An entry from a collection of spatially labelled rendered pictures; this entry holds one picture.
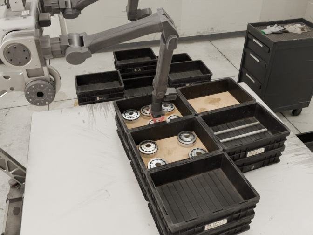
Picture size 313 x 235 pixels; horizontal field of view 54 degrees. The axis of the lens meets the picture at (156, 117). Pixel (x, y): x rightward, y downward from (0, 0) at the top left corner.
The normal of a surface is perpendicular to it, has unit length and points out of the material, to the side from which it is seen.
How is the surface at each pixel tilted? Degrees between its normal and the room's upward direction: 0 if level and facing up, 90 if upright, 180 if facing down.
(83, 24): 90
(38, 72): 90
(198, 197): 0
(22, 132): 0
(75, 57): 112
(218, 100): 0
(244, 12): 90
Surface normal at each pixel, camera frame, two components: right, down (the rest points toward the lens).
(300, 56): 0.25, 0.58
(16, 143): 0.00, -0.79
